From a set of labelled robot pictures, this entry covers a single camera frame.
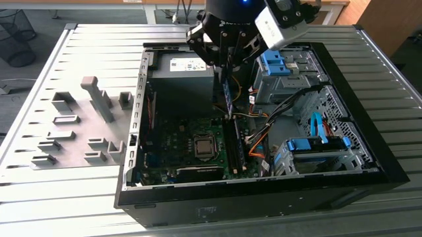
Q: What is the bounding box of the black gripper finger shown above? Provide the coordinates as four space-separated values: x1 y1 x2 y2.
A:
230 32 266 69
186 26 229 68

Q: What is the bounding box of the black graphics card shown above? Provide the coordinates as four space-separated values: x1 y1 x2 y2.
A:
175 165 226 184

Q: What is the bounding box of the light blue data wire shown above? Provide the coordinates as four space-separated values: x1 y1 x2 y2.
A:
310 112 330 144

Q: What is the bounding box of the grey disk bay cage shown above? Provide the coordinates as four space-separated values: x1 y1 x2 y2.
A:
270 137 368 176

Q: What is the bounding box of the black mesh waste bin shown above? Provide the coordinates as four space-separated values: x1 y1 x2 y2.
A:
0 9 38 68

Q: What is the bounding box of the dark green motherboard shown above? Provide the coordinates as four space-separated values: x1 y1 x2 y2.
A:
138 115 265 185

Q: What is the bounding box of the grey parts rack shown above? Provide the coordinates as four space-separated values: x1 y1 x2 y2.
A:
30 76 137 171

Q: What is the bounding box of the orange data wire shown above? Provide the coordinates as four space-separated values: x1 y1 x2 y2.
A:
249 134 270 158

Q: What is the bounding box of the blue drive bay latch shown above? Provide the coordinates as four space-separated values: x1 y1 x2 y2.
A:
261 49 293 76

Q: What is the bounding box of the thin yellow wire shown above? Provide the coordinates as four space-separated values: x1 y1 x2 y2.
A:
213 75 245 107

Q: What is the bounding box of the black open PC case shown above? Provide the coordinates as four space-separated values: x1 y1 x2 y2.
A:
114 41 412 228

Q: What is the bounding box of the brown wooden cabinet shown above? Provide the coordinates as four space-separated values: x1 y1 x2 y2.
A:
336 0 422 58

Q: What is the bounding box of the thin red wire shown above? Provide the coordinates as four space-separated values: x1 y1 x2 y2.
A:
147 95 157 129

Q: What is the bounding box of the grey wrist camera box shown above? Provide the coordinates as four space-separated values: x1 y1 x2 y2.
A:
254 6 312 51

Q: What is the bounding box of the black wire bundle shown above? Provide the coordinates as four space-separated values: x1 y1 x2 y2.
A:
264 84 324 127

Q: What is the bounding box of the silver CPU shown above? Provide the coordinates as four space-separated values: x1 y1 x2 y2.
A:
197 140 214 155

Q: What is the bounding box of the CPU socket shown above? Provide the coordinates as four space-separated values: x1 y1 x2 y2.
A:
193 132 219 161

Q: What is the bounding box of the grey optical drive cage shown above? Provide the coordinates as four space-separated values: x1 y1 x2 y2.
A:
253 48 330 106

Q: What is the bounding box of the black camera bracket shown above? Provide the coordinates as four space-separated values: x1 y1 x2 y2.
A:
272 0 322 26

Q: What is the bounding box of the grey power supply unit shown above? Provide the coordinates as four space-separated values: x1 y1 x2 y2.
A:
149 53 215 119

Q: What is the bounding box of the black RAM slot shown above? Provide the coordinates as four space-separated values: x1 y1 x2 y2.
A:
222 115 240 174

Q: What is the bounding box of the blue disk carrier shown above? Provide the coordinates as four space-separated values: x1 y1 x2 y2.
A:
285 137 352 152

